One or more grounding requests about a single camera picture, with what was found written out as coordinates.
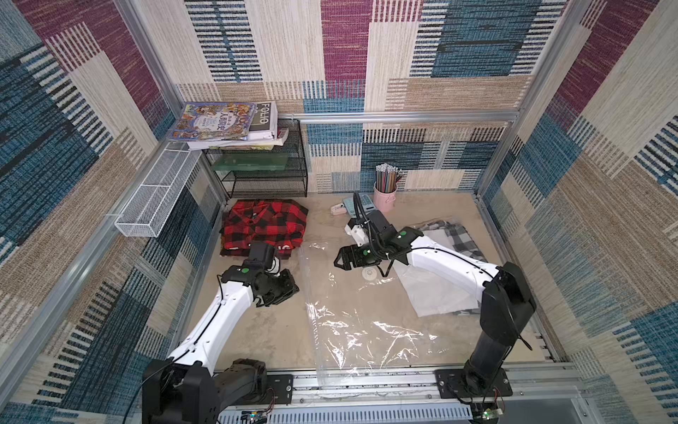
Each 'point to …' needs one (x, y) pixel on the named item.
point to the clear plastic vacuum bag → (402, 318)
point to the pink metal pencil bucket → (384, 201)
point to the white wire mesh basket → (148, 208)
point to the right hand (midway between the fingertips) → (343, 259)
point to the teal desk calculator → (366, 202)
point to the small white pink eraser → (338, 209)
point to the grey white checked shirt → (460, 237)
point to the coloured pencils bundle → (387, 177)
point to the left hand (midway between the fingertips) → (297, 287)
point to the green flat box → (252, 162)
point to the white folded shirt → (432, 296)
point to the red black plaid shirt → (276, 221)
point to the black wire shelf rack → (278, 172)
